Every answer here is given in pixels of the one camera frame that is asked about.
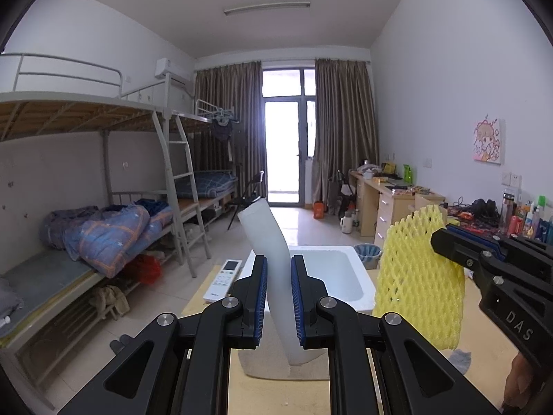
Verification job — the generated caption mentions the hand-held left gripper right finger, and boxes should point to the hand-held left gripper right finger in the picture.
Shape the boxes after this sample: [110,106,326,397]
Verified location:
[290,254,502,415]

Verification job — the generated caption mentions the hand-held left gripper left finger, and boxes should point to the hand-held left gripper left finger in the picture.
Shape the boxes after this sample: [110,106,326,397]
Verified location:
[58,254,269,415]

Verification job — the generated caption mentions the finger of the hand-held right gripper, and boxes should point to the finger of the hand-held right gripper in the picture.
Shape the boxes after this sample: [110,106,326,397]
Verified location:
[431,227,510,277]
[445,223,553,264]

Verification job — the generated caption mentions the white foam box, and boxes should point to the white foam box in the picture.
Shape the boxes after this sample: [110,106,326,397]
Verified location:
[233,246,376,381]

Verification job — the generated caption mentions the yellow foam net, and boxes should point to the yellow foam net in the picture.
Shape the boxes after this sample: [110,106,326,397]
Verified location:
[372,206,466,352]

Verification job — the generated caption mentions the white foam sheet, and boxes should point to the white foam sheet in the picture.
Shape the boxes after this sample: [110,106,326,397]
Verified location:
[237,198,329,367]

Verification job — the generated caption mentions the person's right hand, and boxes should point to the person's right hand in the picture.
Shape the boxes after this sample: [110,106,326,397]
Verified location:
[503,348,547,411]

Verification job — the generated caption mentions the patterned desk cloth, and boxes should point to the patterned desk cloth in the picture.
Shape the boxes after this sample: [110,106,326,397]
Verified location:
[447,205,553,243]

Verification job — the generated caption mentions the row of toiletry bottles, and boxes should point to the row of toiletry bottles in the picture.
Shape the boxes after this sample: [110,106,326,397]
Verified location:
[499,190,553,245]

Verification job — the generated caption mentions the white remote control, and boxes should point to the white remote control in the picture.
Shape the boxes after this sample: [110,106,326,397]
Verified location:
[203,259,243,304]

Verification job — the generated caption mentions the black headphones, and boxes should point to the black headphones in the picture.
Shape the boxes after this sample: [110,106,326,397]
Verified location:
[471,199,499,219]

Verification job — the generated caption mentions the wooden chair with smiley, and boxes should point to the wooden chair with smiley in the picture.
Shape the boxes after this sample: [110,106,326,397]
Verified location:
[415,194,450,225]

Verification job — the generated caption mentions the grey cloth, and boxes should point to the grey cloth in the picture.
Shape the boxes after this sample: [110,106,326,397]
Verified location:
[447,348,474,375]

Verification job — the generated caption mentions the trash bin with blue bag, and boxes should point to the trash bin with blue bag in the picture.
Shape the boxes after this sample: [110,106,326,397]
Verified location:
[354,243,383,271]

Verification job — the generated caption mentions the wooden desk with drawers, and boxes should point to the wooden desk with drawers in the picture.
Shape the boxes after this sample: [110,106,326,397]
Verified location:
[348,170,446,251]

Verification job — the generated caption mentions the black folding chair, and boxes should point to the black folding chair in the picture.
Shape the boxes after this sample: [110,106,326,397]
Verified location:
[227,170,265,231]

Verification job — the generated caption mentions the red plastic bag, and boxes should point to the red plastic bag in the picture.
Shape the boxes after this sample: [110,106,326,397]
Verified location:
[125,254,162,286]

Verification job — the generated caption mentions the blue plaid bedding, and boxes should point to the blue plaid bedding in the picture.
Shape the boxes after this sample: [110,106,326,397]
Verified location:
[175,170,238,200]

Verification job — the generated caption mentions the grey bed ladder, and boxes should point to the grey bed ladder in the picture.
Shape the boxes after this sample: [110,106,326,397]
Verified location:
[152,110,212,278]

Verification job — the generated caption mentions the grey slippers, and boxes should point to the grey slippers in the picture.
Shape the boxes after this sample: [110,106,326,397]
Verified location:
[110,334,132,355]

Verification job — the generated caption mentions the beige cloth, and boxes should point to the beige cloth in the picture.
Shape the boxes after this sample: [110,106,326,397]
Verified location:
[88,285,130,321]

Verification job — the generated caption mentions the glass balcony door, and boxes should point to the glass balcony door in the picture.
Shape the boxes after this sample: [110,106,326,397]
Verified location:
[261,67,317,206]

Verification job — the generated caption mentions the brown curtain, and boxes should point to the brown curtain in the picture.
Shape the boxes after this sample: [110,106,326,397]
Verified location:
[312,58,380,210]
[194,61,264,200]

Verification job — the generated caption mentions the blue orange quilt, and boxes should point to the blue orange quilt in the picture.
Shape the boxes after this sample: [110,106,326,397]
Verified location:
[41,202,174,278]

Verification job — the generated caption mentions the dark hanging clothes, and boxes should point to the dark hanging clothes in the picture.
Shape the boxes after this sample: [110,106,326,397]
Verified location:
[210,119,234,160]

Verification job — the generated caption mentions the small metal bunk bed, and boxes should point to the small metal bunk bed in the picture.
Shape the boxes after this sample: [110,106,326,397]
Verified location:
[166,99,243,230]

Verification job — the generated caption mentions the grey mattress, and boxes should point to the grey mattress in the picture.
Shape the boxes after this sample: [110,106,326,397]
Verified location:
[0,248,98,338]

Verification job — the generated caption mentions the white air conditioner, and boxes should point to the white air conditioner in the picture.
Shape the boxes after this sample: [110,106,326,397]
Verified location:
[154,57,191,85]

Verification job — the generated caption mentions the large metal bunk bed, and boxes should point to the large metal bunk bed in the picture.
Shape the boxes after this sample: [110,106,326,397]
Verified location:
[0,53,199,411]

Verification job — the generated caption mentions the ceiling tube light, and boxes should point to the ceiling tube light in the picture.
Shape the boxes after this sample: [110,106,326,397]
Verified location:
[223,1,311,16]

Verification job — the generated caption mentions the pink cartoon wall poster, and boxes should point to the pink cartoon wall poster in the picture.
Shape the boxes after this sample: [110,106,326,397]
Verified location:
[473,114,506,166]

